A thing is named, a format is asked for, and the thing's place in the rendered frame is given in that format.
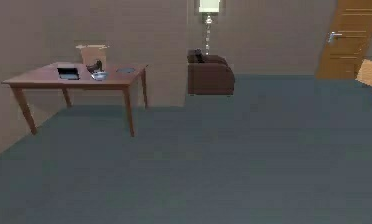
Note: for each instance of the tan wooden chair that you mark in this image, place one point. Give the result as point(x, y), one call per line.
point(93, 55)

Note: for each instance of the grey round plate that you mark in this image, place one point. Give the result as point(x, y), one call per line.
point(125, 70)

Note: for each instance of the black rectangular tray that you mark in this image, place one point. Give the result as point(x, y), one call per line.
point(68, 73)

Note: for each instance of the brown wooden table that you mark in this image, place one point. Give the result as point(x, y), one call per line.
point(44, 81)

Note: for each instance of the silver floor lamp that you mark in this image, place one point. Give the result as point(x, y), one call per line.
point(209, 20)

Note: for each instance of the brown wooden door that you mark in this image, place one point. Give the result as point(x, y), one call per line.
point(349, 40)

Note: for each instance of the black object on armchair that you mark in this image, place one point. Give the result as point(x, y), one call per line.
point(198, 55)

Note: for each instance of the dark figurine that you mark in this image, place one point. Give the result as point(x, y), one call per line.
point(95, 66)

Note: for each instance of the dark brown armchair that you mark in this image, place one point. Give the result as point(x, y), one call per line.
point(210, 76)

